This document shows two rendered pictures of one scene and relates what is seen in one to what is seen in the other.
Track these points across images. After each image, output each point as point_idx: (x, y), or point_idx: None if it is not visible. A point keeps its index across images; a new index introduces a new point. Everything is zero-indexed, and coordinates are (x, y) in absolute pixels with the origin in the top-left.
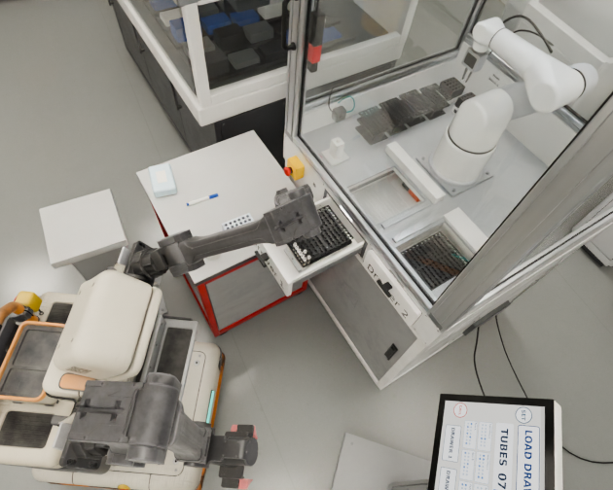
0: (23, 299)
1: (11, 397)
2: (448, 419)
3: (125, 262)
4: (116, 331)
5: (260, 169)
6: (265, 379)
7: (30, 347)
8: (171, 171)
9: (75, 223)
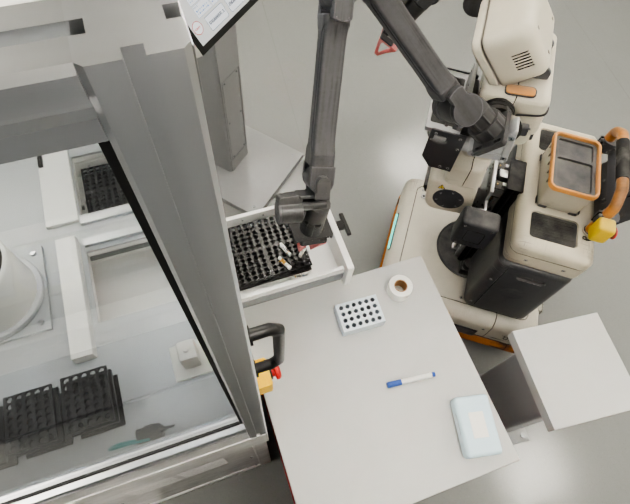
0: (607, 221)
1: (581, 137)
2: (209, 32)
3: (511, 121)
4: (508, 0)
5: (312, 431)
6: (326, 283)
7: (581, 178)
8: (462, 435)
9: (586, 371)
